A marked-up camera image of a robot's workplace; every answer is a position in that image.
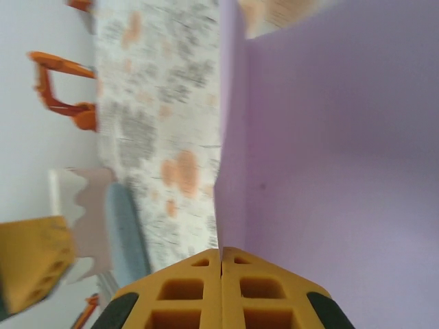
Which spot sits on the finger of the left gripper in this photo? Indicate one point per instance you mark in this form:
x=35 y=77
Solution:
x=31 y=253

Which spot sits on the lilac cloth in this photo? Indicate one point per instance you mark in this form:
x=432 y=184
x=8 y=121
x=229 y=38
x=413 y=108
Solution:
x=326 y=137

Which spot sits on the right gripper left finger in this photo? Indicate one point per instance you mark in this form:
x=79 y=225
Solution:
x=178 y=301

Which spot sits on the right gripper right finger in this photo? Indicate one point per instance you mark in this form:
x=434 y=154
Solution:
x=264 y=301

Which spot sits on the blue-grey fabric roll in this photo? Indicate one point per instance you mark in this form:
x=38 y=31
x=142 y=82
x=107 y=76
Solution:
x=125 y=233

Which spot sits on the floral tablecloth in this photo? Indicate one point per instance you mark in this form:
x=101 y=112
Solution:
x=154 y=103

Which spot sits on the blue orange robot sticker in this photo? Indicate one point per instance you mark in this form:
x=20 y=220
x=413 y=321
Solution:
x=80 y=3

